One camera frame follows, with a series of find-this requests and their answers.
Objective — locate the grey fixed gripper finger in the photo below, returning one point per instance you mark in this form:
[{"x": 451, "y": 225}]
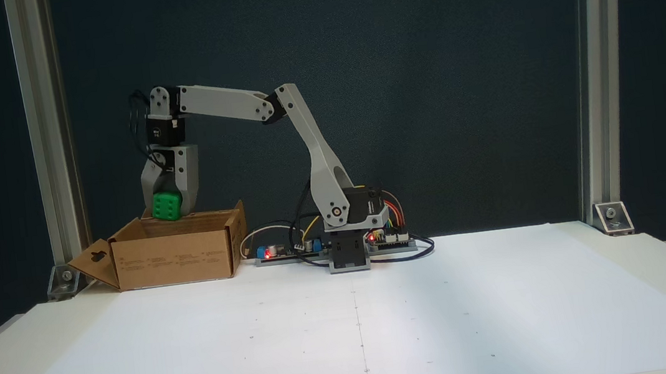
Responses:
[{"x": 193, "y": 196}]

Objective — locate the green die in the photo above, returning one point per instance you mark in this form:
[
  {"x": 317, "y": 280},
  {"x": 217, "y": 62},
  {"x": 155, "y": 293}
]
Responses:
[{"x": 167, "y": 206}]

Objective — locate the circuit board with blue parts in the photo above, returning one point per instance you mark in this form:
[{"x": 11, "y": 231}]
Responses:
[{"x": 290, "y": 253}]

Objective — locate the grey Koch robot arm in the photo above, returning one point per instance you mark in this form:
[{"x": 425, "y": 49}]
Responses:
[{"x": 320, "y": 157}]

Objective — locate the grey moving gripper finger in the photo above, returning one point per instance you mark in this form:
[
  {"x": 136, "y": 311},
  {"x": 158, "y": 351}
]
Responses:
[{"x": 147, "y": 183}]

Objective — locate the metal corner bracket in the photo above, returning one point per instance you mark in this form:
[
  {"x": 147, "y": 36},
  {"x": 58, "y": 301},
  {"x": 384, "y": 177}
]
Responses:
[
  {"x": 613, "y": 218},
  {"x": 65, "y": 281}
]

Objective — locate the brown cardboard box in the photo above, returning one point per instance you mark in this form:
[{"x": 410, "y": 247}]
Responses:
[{"x": 171, "y": 255}]

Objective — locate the aluminium frame post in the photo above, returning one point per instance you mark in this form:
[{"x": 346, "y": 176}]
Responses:
[
  {"x": 46, "y": 119},
  {"x": 597, "y": 56}
]

